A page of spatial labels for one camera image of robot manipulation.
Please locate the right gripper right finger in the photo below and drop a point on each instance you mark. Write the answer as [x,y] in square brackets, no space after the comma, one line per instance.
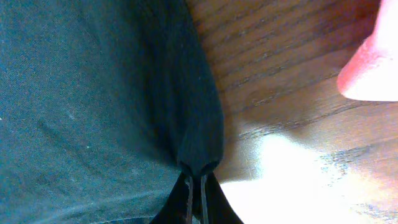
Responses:
[215,208]

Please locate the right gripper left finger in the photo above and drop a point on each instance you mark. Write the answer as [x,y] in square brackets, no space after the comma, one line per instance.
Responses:
[178,207]

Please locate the black t-shirt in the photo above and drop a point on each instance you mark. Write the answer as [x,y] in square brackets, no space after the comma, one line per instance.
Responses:
[103,104]

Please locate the pink t-shirt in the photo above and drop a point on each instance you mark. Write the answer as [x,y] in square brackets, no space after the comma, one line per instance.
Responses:
[371,73]

